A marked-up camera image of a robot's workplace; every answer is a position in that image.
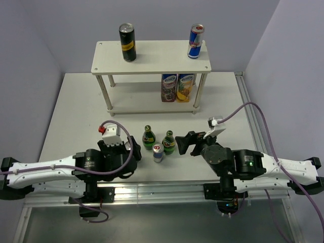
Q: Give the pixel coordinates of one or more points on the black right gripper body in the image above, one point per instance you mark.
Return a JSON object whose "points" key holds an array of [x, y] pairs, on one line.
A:
{"points": [[202, 142]]}

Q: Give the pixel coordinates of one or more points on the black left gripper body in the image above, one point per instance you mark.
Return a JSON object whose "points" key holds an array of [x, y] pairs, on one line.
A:
{"points": [[113, 150]]}

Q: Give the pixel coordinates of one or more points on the small red-tab silver can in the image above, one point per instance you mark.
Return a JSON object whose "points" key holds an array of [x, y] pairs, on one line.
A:
{"points": [[158, 152]]}

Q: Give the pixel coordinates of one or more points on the blue silver energy drink can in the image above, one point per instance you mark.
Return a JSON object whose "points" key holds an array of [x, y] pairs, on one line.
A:
{"points": [[195, 40]]}

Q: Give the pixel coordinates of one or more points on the dark olive beverage can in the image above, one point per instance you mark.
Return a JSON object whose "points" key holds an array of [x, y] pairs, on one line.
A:
{"points": [[127, 40]]}

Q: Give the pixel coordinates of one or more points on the black and gold can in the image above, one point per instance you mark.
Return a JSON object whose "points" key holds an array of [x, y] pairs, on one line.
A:
{"points": [[128, 146]]}

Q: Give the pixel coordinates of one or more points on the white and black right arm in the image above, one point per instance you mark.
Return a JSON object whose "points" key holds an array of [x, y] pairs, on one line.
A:
{"points": [[242, 171]]}

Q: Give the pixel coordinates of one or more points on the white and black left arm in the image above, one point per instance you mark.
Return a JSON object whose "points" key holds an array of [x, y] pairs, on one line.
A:
{"points": [[75, 176]]}

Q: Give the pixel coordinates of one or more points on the white two-tier shelf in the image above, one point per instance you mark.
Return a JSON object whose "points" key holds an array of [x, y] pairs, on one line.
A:
{"points": [[134, 87]]}

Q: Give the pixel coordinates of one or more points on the short green glass bottle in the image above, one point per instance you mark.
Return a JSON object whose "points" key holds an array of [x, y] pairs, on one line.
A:
{"points": [[169, 143]]}

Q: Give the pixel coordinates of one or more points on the tall green glass bottle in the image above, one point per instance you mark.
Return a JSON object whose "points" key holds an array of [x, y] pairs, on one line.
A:
{"points": [[148, 138]]}

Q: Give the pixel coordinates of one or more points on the yellow pineapple juice carton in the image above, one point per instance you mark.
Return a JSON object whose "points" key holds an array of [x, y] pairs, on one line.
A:
{"points": [[184, 87]]}

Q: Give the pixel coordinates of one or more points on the purple grape juice carton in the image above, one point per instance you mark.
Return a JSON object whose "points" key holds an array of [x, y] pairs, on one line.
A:
{"points": [[168, 87]]}

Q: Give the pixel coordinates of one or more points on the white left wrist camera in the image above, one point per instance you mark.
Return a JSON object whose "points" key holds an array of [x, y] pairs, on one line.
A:
{"points": [[110, 135]]}

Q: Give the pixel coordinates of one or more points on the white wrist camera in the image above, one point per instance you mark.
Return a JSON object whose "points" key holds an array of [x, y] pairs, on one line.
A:
{"points": [[110, 135], [215, 127]]}

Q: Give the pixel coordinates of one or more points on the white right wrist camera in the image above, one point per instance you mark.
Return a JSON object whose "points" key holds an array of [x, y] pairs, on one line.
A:
{"points": [[215, 127]]}

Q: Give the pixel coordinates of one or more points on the aluminium front rail frame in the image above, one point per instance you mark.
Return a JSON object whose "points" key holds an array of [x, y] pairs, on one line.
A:
{"points": [[148, 212]]}

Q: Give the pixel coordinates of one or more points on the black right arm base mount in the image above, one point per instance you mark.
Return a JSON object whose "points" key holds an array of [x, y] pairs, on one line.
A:
{"points": [[228, 204]]}

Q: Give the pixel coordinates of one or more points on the aluminium right side rail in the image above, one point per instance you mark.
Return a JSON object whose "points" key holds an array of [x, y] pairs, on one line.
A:
{"points": [[251, 112]]}

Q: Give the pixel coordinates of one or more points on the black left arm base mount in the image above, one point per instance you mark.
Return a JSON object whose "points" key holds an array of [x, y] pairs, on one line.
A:
{"points": [[90, 205]]}

